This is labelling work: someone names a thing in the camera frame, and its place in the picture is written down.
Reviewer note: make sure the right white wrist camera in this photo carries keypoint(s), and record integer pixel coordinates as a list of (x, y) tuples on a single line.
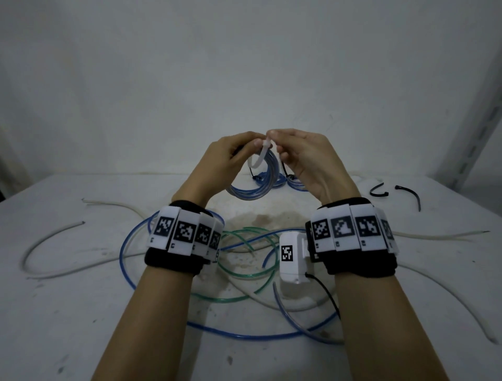
[(292, 274)]

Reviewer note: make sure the right black marker wristband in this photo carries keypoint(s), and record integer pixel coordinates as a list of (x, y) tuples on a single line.
[(361, 267)]

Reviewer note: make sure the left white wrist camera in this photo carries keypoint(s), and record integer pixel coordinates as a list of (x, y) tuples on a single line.
[(217, 255)]

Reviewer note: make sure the person's left hand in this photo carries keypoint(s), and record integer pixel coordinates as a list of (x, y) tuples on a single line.
[(211, 165)]

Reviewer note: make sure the person's right hand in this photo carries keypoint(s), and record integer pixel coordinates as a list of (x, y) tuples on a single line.
[(317, 165)]

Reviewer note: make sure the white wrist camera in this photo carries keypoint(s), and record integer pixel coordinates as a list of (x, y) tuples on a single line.
[(217, 255), (292, 274)]

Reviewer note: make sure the curled black cable tie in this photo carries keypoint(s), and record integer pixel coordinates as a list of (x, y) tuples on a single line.
[(378, 195)]

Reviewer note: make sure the white perforated shelf upright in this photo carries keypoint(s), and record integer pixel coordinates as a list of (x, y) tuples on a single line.
[(476, 137)]

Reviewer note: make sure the person's right forearm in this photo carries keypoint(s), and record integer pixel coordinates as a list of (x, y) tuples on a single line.
[(380, 325)]

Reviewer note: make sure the left black marker wristband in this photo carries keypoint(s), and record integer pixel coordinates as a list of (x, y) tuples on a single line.
[(168, 265)]

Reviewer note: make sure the black marker wristband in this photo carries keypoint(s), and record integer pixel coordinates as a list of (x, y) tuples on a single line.
[(361, 267), (168, 265)]

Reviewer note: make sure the long black cable tie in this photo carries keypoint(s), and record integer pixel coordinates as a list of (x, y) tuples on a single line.
[(408, 189)]

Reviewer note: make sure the person's left forearm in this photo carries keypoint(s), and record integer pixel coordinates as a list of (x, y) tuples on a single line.
[(149, 322)]

